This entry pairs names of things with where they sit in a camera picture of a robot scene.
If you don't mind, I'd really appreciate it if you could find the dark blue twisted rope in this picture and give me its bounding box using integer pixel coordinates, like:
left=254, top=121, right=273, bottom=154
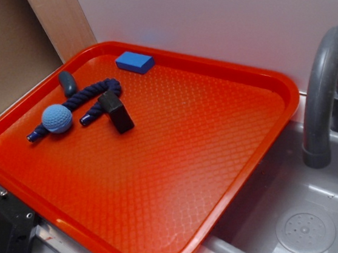
left=21, top=76, right=127, bottom=144

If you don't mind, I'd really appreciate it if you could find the dark grey oval object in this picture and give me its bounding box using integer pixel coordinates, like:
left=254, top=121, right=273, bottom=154
left=58, top=70, right=78, bottom=98

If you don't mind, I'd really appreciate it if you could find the orange plastic tray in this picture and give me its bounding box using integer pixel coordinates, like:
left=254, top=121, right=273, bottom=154
left=0, top=42, right=299, bottom=253

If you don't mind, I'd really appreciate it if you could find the grey plastic sink basin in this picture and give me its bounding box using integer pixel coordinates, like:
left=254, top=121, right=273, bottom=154
left=205, top=122, right=338, bottom=253

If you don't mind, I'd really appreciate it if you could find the grey curved faucet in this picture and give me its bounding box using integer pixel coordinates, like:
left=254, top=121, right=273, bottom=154
left=302, top=26, right=338, bottom=169

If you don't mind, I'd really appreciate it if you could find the blue rectangular block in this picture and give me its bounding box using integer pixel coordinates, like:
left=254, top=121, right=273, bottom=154
left=115, top=51, right=155, bottom=75

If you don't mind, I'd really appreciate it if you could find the light wooden board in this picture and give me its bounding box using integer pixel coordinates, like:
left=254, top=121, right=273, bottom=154
left=27, top=0, right=97, bottom=62

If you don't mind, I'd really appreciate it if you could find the black rectangular box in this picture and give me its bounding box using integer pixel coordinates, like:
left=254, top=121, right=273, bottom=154
left=98, top=90, right=135, bottom=134

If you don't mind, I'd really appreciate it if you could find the light blue textured ball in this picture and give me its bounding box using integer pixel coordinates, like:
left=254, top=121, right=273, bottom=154
left=41, top=104, right=73, bottom=134

